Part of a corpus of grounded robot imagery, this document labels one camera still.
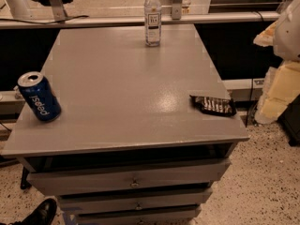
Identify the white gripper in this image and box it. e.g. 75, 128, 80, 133
253, 0, 300, 124

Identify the clear plastic water bottle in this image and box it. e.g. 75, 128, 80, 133
144, 0, 162, 47

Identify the black cable on rail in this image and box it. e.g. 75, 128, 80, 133
0, 14, 90, 25

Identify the grey drawer cabinet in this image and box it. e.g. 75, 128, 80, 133
0, 23, 250, 225

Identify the grey drawer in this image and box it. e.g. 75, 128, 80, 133
27, 158, 231, 196
76, 205, 201, 225
58, 187, 212, 215

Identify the black leather shoe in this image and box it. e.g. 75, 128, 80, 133
9, 199, 57, 225

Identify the black rxbar chocolate wrapper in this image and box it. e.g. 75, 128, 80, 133
190, 96, 236, 117

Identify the middle grey drawer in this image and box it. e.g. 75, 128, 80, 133
58, 187, 212, 215

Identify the bottom grey drawer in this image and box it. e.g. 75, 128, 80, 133
76, 205, 201, 225

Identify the top grey drawer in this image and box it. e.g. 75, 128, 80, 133
27, 158, 231, 196

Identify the blue pepsi can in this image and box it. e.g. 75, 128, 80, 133
18, 71, 61, 122

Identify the grey metal rail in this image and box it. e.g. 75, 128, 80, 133
0, 11, 279, 30

